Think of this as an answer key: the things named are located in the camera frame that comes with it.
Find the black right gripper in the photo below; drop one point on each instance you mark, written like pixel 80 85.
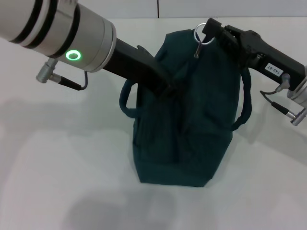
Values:
pixel 271 60

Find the dark teal insulated lunch bag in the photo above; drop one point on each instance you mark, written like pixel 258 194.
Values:
pixel 192 119

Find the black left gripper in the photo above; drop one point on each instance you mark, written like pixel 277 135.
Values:
pixel 139 67

